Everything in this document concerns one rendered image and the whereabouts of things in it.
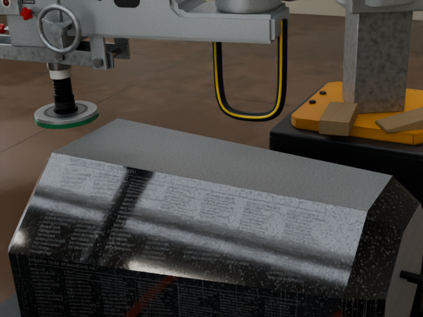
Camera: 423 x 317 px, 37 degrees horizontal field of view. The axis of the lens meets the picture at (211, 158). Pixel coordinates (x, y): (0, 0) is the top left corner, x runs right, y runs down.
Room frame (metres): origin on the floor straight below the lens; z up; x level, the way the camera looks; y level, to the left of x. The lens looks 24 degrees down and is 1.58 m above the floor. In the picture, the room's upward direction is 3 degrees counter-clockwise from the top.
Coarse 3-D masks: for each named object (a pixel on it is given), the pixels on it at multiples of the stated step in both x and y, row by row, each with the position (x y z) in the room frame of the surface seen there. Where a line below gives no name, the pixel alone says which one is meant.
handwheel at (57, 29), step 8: (48, 8) 1.86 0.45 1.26; (56, 8) 1.85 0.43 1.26; (64, 8) 1.84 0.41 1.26; (40, 16) 1.87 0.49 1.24; (72, 16) 1.83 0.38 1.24; (40, 24) 1.87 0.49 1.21; (48, 24) 1.86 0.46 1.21; (56, 24) 1.84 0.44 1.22; (64, 24) 1.84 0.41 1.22; (40, 32) 1.87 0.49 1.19; (56, 32) 1.84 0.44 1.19; (64, 32) 1.85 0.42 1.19; (80, 32) 1.83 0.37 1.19; (80, 40) 1.83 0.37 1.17; (48, 48) 1.86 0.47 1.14; (56, 48) 1.86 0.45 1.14; (64, 48) 1.85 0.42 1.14; (72, 48) 1.83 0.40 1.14
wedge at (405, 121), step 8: (408, 112) 2.05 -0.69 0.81; (416, 112) 2.04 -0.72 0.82; (376, 120) 2.04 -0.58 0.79; (384, 120) 2.03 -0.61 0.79; (392, 120) 2.01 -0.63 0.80; (400, 120) 2.00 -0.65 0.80; (408, 120) 1.99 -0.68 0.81; (416, 120) 1.97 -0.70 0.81; (384, 128) 1.97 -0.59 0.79; (392, 128) 1.95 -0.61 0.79; (400, 128) 1.95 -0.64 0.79; (408, 128) 1.96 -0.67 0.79; (416, 128) 1.96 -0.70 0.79
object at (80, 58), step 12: (0, 36) 2.18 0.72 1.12; (0, 48) 2.05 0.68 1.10; (12, 48) 2.03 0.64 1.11; (24, 48) 2.02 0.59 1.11; (36, 48) 2.00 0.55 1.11; (84, 48) 2.06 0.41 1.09; (108, 48) 2.03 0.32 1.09; (120, 48) 2.02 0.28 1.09; (24, 60) 2.02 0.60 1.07; (36, 60) 2.00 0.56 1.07; (48, 60) 1.99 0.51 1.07; (60, 60) 1.96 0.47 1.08; (72, 60) 1.96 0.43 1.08; (84, 60) 1.94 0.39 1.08; (96, 60) 1.88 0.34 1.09; (108, 60) 1.91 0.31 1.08
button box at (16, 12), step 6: (0, 0) 1.96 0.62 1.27; (12, 0) 1.94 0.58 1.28; (18, 0) 1.94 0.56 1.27; (0, 6) 1.96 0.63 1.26; (12, 6) 1.94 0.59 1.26; (18, 6) 1.94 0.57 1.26; (0, 12) 1.96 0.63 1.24; (6, 12) 1.95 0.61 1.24; (12, 12) 1.94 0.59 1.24; (18, 12) 1.94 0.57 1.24
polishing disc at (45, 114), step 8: (48, 104) 2.11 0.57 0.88; (80, 104) 2.10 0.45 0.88; (88, 104) 2.09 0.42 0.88; (40, 112) 2.04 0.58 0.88; (48, 112) 2.03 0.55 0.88; (80, 112) 2.02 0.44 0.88; (88, 112) 2.01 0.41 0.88; (96, 112) 2.04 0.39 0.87; (40, 120) 1.96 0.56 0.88; (48, 120) 1.95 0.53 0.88; (56, 120) 1.95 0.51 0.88; (64, 120) 1.94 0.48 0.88; (72, 120) 1.95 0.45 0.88; (80, 120) 1.96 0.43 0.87
